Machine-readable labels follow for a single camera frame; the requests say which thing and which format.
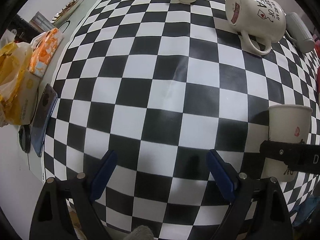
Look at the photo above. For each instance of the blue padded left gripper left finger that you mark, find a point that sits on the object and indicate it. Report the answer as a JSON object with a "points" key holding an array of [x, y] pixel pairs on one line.
{"points": [[51, 219]]}

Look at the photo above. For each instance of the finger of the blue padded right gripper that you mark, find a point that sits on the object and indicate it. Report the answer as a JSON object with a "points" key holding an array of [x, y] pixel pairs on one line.
{"points": [[271, 218]]}

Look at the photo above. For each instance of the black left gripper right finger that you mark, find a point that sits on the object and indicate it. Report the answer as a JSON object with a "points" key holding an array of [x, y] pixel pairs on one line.
{"points": [[298, 157]]}

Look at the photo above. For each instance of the red paper cup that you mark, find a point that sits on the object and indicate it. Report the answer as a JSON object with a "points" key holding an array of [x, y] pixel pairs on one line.
{"points": [[318, 80]]}

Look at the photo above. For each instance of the patterned plate with food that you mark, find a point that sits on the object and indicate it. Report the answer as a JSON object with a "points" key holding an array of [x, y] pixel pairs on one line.
{"points": [[69, 8]]}

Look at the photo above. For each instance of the black round lid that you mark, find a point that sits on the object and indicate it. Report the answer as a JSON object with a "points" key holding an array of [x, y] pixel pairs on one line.
{"points": [[24, 138]]}

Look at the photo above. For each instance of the blue smartphone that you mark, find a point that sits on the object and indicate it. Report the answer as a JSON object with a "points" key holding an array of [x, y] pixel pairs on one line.
{"points": [[43, 113]]}

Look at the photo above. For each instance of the yellow plastic bag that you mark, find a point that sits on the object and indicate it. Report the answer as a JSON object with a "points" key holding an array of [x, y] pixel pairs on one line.
{"points": [[15, 60]]}

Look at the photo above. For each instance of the plain white paper cup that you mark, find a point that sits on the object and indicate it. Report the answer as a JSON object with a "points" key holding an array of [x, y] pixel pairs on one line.
{"points": [[287, 123]]}

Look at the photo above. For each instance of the white tea mug with text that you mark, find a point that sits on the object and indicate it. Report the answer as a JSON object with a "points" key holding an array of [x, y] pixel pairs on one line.
{"points": [[260, 22]]}

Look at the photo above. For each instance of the grey ribbed mug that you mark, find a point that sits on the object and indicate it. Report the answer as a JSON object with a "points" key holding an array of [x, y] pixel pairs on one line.
{"points": [[298, 34]]}

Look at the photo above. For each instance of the black white checkered tablecloth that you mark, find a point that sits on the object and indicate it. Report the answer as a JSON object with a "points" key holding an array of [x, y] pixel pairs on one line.
{"points": [[161, 83]]}

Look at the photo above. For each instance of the black cylindrical bottle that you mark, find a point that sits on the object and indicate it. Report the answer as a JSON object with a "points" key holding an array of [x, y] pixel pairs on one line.
{"points": [[23, 31]]}

